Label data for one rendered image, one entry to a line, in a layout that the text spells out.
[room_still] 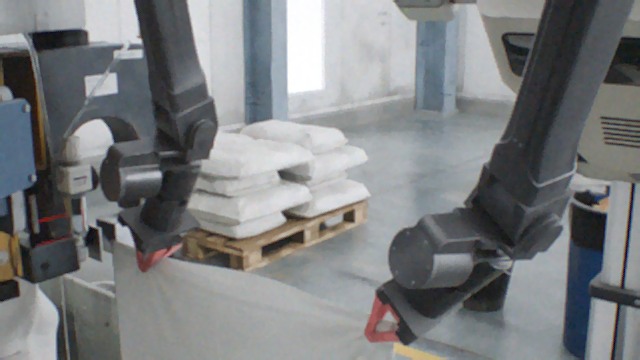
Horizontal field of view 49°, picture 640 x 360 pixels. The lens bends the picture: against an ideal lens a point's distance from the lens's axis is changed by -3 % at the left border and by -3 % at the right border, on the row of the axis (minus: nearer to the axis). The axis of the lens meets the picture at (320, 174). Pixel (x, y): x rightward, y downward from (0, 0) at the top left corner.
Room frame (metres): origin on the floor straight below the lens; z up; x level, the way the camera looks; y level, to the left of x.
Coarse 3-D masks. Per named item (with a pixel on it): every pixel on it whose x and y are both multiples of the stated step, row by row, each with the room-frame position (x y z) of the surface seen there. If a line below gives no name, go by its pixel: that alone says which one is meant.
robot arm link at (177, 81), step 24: (144, 0) 0.82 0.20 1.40; (168, 0) 0.83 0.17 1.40; (144, 24) 0.84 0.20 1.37; (168, 24) 0.83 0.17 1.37; (168, 48) 0.84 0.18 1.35; (192, 48) 0.86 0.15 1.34; (168, 72) 0.85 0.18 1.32; (192, 72) 0.87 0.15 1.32; (168, 96) 0.86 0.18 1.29; (192, 96) 0.87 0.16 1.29; (168, 120) 0.89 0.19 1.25; (192, 120) 0.88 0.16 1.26; (216, 120) 0.90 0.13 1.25
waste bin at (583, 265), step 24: (576, 192) 2.86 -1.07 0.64; (600, 192) 2.94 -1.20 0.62; (576, 216) 2.67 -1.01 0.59; (600, 216) 2.55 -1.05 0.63; (576, 240) 2.67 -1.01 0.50; (600, 240) 2.56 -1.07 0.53; (576, 264) 2.67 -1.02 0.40; (600, 264) 2.56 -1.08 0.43; (576, 288) 2.66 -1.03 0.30; (576, 312) 2.65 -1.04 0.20; (576, 336) 2.64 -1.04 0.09
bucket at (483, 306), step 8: (512, 264) 3.12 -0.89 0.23; (504, 272) 3.08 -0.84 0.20; (496, 280) 3.08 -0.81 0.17; (504, 280) 3.10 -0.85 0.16; (480, 288) 3.09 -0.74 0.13; (488, 288) 3.08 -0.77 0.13; (496, 288) 3.08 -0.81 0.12; (504, 288) 3.11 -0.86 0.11; (472, 296) 3.11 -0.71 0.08; (480, 296) 3.09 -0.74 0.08; (488, 296) 3.09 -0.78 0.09; (496, 296) 3.09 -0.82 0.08; (504, 296) 3.13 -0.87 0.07; (464, 304) 3.15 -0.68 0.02; (472, 304) 3.12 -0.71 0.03; (480, 304) 3.10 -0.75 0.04; (488, 304) 3.09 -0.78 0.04; (496, 304) 3.10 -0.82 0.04
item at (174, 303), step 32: (128, 256) 1.00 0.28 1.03; (128, 288) 1.00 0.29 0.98; (160, 288) 0.95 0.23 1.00; (192, 288) 0.90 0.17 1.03; (224, 288) 0.86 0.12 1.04; (256, 288) 0.89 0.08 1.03; (288, 288) 0.85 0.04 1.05; (128, 320) 1.01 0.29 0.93; (160, 320) 0.96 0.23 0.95; (192, 320) 0.90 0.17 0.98; (224, 320) 0.86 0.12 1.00; (256, 320) 0.83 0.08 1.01; (288, 320) 0.81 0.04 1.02; (320, 320) 0.79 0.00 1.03; (352, 320) 0.77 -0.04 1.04; (384, 320) 0.75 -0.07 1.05; (128, 352) 1.01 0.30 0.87; (160, 352) 0.96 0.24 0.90; (192, 352) 0.90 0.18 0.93; (224, 352) 0.86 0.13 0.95; (256, 352) 0.83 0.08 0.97; (288, 352) 0.81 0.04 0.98; (320, 352) 0.79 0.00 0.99; (352, 352) 0.77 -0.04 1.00; (384, 352) 0.74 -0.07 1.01
